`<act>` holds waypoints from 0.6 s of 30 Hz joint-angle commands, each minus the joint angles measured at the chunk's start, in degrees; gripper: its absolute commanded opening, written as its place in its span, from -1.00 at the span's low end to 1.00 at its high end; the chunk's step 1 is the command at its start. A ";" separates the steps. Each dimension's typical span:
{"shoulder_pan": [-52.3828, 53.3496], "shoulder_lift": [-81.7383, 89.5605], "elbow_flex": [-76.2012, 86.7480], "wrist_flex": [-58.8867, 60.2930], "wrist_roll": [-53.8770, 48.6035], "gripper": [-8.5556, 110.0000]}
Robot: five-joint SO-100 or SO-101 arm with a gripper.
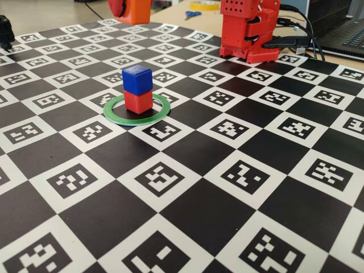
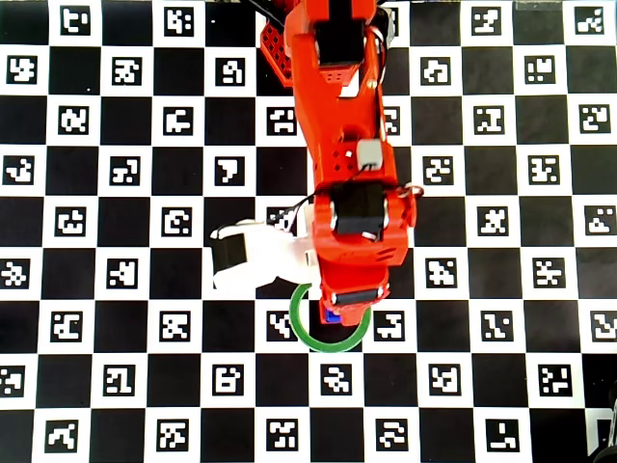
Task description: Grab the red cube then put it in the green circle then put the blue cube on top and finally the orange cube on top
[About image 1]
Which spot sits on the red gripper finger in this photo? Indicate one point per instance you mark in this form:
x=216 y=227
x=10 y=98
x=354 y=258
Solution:
x=115 y=7

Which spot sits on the orange cube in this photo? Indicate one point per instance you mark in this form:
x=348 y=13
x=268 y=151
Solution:
x=139 y=11

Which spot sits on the blue cube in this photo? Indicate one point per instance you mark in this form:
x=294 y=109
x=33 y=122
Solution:
x=136 y=81

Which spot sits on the red cube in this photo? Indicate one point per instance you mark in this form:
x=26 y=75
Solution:
x=138 y=103

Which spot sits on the red robot arm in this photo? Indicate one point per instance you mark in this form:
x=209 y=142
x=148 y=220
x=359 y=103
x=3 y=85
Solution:
x=241 y=28

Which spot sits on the blue scissors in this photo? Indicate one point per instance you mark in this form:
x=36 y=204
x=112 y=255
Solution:
x=193 y=13

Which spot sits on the yellow tape roll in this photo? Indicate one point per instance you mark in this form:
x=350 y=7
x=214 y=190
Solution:
x=204 y=8

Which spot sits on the black clamp device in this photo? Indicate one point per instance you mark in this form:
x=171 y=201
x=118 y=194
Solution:
x=6 y=31

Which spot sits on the thick black power plug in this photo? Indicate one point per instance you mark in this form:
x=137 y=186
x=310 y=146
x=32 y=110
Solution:
x=287 y=42

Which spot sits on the small white adapter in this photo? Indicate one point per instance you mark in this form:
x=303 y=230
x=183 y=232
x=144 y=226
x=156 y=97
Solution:
x=300 y=51

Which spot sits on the black white marker mat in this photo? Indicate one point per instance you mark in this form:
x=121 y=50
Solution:
x=199 y=204

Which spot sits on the black laptop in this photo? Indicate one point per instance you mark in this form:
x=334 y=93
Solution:
x=341 y=34

